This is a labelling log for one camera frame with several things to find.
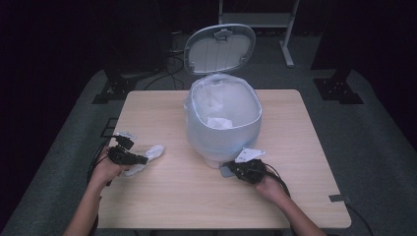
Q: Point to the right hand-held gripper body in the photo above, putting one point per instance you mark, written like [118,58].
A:
[250,168]

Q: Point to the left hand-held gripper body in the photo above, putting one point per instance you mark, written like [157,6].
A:
[121,154]

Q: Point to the white tissue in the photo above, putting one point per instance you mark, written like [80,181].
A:
[154,152]
[219,123]

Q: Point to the white pedal bin grey lid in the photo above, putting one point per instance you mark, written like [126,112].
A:
[223,144]

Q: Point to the clear plastic bin liner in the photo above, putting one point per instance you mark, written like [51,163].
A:
[226,95]

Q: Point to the person's left hand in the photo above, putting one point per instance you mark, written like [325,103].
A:
[106,172]

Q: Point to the person's right hand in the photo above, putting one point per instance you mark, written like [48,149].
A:
[270,190]

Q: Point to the dark stand base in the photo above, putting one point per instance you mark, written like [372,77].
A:
[339,90]
[116,88]

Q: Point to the grey tape strip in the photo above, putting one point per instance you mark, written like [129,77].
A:
[337,198]

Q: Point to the white metal stand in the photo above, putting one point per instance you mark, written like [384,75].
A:
[262,19]

